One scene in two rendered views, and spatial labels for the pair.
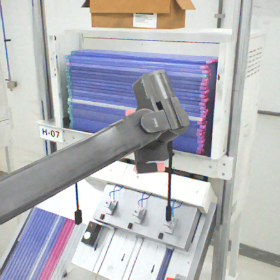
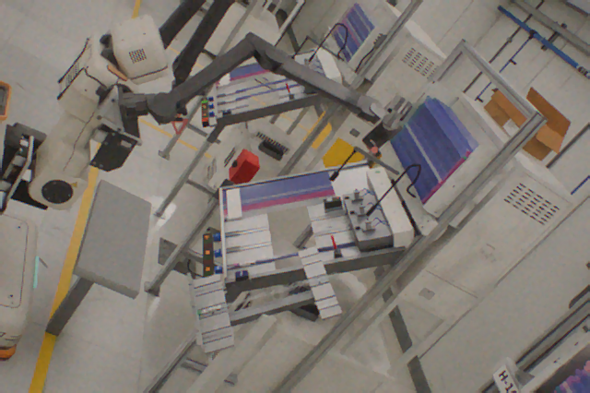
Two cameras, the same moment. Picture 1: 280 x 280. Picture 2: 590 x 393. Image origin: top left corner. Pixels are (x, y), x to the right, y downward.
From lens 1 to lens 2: 169 cm
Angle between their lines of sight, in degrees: 31
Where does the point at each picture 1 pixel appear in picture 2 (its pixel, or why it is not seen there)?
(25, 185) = (312, 77)
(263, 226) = not seen: outside the picture
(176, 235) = (363, 234)
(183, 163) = (413, 206)
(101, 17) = (493, 105)
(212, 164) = (423, 217)
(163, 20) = not seen: hidden behind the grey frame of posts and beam
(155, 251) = (348, 238)
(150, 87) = (396, 101)
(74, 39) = (450, 96)
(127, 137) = (360, 101)
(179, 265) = (348, 252)
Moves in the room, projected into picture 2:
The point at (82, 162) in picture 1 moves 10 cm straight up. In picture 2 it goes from (336, 90) to (354, 66)
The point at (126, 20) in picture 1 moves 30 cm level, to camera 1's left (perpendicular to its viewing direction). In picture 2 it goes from (503, 119) to (458, 79)
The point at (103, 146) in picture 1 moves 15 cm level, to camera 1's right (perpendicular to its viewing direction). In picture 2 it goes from (348, 95) to (375, 124)
